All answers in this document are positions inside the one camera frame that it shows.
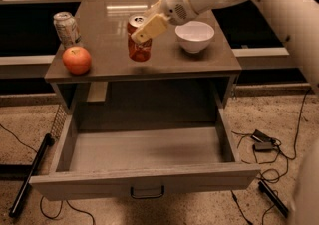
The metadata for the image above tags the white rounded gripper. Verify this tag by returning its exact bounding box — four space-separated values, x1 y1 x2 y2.
131 0 198 44

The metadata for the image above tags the red soda can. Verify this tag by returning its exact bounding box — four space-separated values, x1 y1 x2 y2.
127 14 152 62

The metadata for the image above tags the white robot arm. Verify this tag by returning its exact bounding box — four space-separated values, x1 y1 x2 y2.
132 0 319 93

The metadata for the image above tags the grey cabinet with counter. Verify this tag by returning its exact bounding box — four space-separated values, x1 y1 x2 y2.
44 0 243 130

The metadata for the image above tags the red apple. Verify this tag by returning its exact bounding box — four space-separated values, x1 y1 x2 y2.
62 47 92 75

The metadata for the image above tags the open grey top drawer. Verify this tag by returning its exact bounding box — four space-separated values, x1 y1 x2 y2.
31 109 259 200

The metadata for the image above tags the white ceramic bowl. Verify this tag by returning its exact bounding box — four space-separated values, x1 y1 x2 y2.
175 21 215 54

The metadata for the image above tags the white green soda can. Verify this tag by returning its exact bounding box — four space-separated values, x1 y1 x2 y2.
53 12 81 49

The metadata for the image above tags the metal mesh panel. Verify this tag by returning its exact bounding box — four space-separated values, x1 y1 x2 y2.
50 106 67 139

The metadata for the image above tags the black bar left floor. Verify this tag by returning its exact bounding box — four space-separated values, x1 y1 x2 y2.
9 133 55 218

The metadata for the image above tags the black bar floor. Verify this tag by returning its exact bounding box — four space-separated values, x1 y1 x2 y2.
258 180 289 218
9 133 55 218

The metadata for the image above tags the black power adapter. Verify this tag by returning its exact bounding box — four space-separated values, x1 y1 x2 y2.
251 129 275 151

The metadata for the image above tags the black bar right floor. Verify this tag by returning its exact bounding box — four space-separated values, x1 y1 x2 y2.
258 180 289 218

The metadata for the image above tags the black floor cable right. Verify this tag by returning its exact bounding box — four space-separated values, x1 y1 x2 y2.
231 89 312 225

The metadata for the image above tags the black floor cable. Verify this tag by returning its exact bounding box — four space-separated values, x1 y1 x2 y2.
0 121 97 225
231 89 312 225

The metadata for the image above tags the black drawer handle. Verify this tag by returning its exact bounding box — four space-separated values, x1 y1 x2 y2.
130 185 165 200

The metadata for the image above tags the black floor cable left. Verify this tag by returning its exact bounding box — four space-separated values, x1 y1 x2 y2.
0 121 97 225

